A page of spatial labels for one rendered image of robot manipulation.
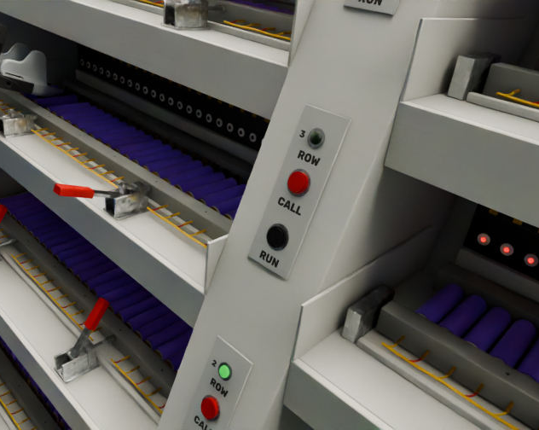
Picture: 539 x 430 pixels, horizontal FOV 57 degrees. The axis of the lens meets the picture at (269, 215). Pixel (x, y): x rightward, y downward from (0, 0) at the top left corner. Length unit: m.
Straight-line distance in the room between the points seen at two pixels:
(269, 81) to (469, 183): 0.17
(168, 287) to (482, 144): 0.29
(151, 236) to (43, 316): 0.25
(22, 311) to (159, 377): 0.22
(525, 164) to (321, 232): 0.13
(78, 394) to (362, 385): 0.33
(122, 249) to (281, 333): 0.21
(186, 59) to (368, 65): 0.19
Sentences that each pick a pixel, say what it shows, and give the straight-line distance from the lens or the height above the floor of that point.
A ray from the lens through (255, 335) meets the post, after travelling 0.38.
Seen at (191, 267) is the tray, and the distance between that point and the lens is 0.45.
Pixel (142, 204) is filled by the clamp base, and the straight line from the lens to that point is 0.53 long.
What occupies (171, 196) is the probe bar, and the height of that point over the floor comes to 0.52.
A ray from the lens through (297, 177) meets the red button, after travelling 0.35.
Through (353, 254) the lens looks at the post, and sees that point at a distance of 0.37.
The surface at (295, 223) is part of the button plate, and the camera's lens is 0.35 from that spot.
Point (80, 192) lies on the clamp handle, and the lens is 0.49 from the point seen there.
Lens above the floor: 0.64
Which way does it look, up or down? 11 degrees down
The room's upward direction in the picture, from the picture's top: 21 degrees clockwise
